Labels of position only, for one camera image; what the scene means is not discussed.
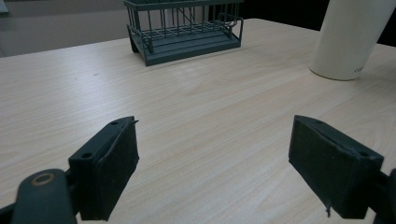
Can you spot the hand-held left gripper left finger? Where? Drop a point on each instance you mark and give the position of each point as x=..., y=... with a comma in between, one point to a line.
x=106, y=168

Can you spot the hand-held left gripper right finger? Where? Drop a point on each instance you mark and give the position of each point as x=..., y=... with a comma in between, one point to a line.
x=330, y=168

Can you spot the white cylindrical cup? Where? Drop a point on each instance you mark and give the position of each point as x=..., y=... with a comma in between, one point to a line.
x=348, y=37

